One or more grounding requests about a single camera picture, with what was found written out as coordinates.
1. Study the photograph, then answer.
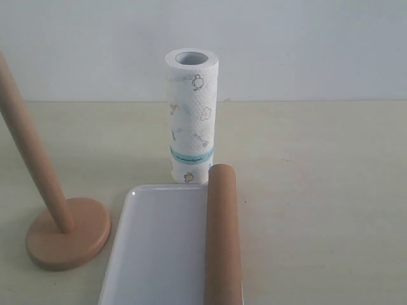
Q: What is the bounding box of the printed white paper towel roll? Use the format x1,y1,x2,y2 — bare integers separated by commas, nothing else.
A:
165,48,219,184

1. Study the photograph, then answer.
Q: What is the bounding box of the brown cardboard tube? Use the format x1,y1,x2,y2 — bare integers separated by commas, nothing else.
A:
203,164,244,304

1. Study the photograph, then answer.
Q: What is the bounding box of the wooden paper towel holder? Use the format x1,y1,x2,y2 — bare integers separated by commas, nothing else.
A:
1,58,111,271

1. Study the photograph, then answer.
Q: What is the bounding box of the white rectangular plastic tray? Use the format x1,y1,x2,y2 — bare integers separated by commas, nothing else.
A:
98,184,208,304

